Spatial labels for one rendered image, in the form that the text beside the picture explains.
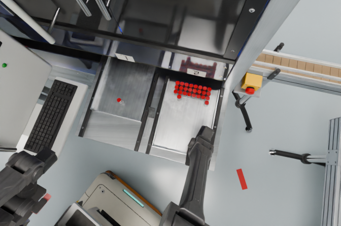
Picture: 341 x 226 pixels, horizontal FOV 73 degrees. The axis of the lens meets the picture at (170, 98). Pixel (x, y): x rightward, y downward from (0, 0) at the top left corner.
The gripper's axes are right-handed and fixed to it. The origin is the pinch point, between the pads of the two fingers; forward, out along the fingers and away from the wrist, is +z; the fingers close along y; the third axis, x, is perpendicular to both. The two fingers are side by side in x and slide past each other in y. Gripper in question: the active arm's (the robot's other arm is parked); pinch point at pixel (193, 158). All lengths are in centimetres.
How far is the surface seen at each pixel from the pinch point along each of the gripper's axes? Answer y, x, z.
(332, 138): 40, -85, 36
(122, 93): 22.9, 41.7, -1.5
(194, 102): 26.6, 4.7, -2.3
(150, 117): 14.4, 24.1, -0.2
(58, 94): 18, 78, 6
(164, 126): 11.8, 16.7, 0.4
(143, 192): -19, 29, 96
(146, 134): 6.2, 23.9, 1.4
